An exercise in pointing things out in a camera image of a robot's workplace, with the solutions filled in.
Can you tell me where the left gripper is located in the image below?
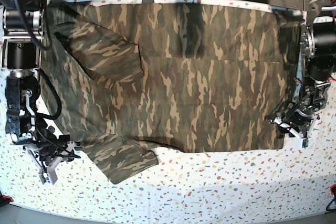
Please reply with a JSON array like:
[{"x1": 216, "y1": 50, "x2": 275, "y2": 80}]
[{"x1": 270, "y1": 112, "x2": 319, "y2": 148}]

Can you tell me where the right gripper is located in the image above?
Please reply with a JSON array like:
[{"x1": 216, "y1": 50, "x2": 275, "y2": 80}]
[{"x1": 24, "y1": 126, "x2": 80, "y2": 185}]

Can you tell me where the camouflage T-shirt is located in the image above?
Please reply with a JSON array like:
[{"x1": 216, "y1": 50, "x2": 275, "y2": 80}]
[{"x1": 41, "y1": 1, "x2": 302, "y2": 184}]

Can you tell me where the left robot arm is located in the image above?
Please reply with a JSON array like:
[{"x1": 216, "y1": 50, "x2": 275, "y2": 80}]
[{"x1": 270, "y1": 0, "x2": 335, "y2": 149}]

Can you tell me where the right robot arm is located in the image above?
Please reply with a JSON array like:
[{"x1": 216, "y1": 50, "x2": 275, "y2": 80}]
[{"x1": 1, "y1": 0, "x2": 78, "y2": 184}]

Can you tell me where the red black clamp right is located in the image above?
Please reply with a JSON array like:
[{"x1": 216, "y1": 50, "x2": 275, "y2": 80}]
[{"x1": 326, "y1": 184, "x2": 336, "y2": 213}]

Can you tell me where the red black clamp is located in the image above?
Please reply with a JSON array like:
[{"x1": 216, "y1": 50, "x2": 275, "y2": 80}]
[
  {"x1": 0, "y1": 192, "x2": 13, "y2": 207},
  {"x1": 326, "y1": 184, "x2": 336, "y2": 213}
]

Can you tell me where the red black clamp left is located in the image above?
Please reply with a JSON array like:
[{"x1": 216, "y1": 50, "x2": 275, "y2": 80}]
[{"x1": 0, "y1": 192, "x2": 13, "y2": 207}]

